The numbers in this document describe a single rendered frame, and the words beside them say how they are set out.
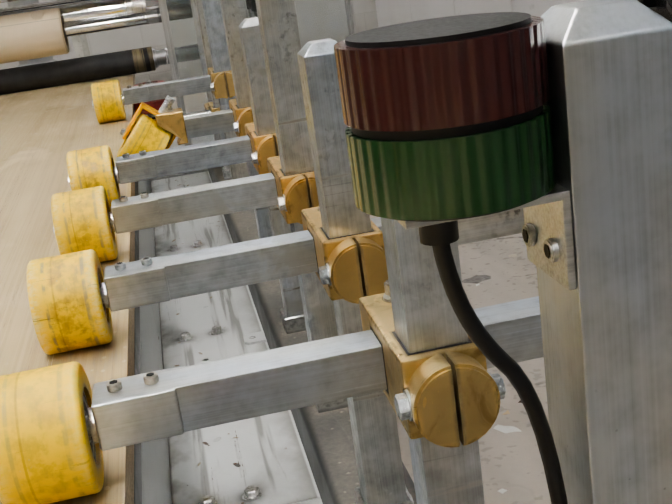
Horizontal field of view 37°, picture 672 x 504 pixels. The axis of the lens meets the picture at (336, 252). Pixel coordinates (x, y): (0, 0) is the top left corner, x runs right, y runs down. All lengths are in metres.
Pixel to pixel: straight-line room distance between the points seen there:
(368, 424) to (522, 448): 1.59
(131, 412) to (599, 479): 0.34
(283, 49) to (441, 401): 0.55
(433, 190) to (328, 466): 0.77
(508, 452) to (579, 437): 2.10
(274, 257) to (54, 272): 0.18
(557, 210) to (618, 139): 0.03
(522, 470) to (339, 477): 1.39
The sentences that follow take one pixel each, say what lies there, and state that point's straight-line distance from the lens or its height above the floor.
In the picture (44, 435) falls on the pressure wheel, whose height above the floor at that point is 0.96.
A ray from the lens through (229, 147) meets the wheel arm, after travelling 1.34.
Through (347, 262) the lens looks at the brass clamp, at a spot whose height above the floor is 0.96.
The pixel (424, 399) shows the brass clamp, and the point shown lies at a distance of 0.56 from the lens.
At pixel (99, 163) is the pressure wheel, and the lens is 1.32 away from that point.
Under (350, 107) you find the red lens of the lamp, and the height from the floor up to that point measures 1.16.
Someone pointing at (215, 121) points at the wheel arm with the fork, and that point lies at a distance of 1.58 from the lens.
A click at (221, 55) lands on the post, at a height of 1.00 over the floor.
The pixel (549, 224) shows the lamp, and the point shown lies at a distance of 0.31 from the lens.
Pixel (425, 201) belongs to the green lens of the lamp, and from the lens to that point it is 0.28.
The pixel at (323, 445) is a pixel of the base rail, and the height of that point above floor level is 0.70.
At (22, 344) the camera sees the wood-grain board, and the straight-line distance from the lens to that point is 0.92.
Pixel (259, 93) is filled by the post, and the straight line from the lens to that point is 1.29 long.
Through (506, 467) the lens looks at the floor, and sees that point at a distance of 2.38.
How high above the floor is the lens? 1.20
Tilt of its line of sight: 17 degrees down
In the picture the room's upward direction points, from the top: 8 degrees counter-clockwise
